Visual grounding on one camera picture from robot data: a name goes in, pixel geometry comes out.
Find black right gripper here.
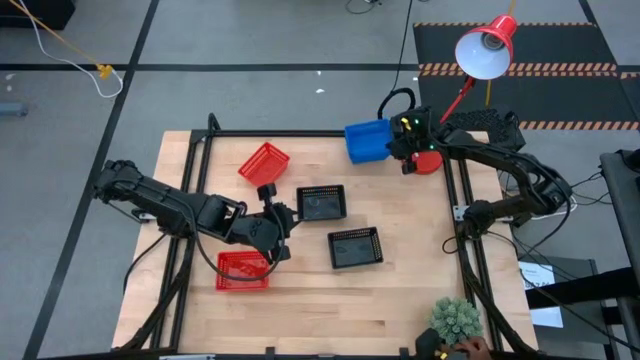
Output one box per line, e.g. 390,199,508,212
388,106,441,175

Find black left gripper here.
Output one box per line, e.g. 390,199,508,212
232,183,302,262

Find blue plastic basket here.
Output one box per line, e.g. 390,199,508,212
343,118,394,166

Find black plastic basket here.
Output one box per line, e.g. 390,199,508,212
295,184,348,223
326,226,385,271

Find red plastic basket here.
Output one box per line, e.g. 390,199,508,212
215,250,271,293
237,141,292,188

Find black perforated computer case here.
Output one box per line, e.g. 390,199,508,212
442,108,527,152

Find red desk lamp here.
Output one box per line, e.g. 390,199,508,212
402,13,519,176

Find hazard striped floor mat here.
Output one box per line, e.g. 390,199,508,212
412,21,640,132

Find green artificial plant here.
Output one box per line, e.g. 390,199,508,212
428,296,484,347

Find black handheld device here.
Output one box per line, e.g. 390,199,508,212
413,327,454,360

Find person's hand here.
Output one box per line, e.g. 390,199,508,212
452,335,494,360

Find white paper sheet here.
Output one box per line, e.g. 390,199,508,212
517,259,565,330

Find black cabinet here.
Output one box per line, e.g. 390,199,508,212
599,148,640,281

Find black metal beam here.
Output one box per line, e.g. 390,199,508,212
524,266,640,310

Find grey floor object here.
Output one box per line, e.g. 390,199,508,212
0,102,30,118

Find black floor box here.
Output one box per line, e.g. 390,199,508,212
0,0,77,31

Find black power cable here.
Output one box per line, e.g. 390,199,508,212
376,0,418,121

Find black left wrist camera cable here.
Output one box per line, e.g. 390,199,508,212
192,199,287,283

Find black aluminium table frame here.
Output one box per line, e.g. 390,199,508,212
112,112,539,360

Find yellow hanging cable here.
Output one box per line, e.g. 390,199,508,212
7,0,115,81
485,0,517,109

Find white floor cable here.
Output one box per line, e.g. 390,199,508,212
18,0,125,100

